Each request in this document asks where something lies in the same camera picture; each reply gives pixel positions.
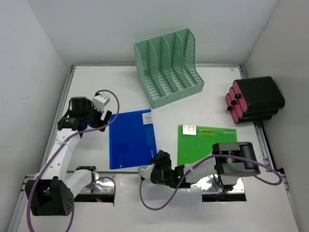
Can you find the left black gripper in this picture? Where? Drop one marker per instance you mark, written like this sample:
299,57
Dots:
90,107

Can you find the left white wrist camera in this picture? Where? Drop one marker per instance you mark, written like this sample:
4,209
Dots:
100,101

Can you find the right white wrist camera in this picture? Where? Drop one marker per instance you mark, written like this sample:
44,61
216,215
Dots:
145,171

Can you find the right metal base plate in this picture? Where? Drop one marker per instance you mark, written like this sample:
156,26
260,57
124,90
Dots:
212,184

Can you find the metal base plate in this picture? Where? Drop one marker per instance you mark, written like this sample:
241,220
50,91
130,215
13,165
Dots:
212,184
105,184

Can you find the white front board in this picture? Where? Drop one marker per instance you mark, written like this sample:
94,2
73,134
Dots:
144,207

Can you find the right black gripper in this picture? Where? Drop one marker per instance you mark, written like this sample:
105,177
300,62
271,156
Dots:
162,157

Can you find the black pink drawer box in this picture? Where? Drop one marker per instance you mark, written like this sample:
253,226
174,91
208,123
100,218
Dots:
254,99

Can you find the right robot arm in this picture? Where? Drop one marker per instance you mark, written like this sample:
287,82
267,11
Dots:
229,161

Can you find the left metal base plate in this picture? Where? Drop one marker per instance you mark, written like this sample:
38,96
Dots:
105,184

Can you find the blue clip file folder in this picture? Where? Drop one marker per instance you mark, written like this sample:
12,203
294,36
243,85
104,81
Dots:
132,140

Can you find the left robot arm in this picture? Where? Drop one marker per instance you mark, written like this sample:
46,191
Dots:
52,193

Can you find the green file organizer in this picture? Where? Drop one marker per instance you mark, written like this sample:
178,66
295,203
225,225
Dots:
166,67

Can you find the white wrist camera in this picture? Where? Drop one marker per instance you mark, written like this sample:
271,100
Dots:
145,171
100,101

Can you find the green clip file folder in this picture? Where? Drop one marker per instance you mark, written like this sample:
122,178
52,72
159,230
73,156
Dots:
195,142

